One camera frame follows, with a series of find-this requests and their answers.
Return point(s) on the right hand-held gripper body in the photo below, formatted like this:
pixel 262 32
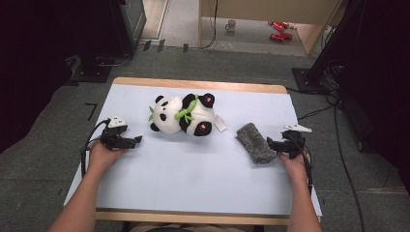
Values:
pixel 292 143

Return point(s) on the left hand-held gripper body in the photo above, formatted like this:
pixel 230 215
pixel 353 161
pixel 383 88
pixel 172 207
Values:
pixel 113 137

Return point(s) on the person's left hand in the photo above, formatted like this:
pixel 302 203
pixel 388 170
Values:
pixel 101 158

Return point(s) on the person's right hand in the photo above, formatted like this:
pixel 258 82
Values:
pixel 295 167

